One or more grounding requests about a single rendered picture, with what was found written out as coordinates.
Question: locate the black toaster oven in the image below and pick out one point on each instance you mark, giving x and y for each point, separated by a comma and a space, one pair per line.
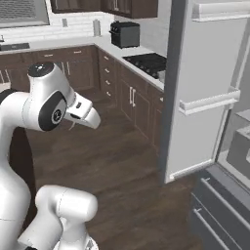
125, 34

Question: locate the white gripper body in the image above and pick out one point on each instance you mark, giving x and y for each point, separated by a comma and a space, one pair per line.
89, 120

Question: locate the grey wall socket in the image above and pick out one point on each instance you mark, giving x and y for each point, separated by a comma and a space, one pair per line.
64, 22

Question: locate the grey canister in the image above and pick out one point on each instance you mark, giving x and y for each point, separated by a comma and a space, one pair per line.
96, 27

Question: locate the window with blind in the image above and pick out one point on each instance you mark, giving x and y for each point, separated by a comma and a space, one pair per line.
22, 11

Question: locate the white long fridge door shelf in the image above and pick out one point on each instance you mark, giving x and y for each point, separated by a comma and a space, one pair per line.
210, 103

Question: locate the white short fridge door shelf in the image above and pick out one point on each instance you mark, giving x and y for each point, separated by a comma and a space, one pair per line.
221, 11

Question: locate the dark brown counter cabinet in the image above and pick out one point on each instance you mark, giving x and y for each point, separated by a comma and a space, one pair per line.
22, 162

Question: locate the grey fridge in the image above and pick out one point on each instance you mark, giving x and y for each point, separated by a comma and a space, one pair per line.
239, 143

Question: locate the dark brown cupboards under hob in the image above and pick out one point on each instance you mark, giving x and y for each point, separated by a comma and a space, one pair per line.
140, 104

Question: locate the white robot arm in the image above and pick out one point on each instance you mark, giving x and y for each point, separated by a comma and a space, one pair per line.
19, 182

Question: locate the grey fridge door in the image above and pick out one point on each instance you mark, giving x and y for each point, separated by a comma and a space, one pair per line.
201, 65

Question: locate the dark brown wall cupboards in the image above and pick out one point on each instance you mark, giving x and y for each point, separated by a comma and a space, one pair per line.
130, 7

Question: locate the black hob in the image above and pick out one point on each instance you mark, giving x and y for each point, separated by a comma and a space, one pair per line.
148, 63

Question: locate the grey tap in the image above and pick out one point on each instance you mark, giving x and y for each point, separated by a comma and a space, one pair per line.
1, 38

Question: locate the dark sink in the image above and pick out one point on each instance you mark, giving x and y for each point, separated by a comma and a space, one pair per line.
14, 46

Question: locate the dark brown cupboards under sink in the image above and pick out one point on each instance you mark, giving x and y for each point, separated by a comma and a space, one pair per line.
78, 68

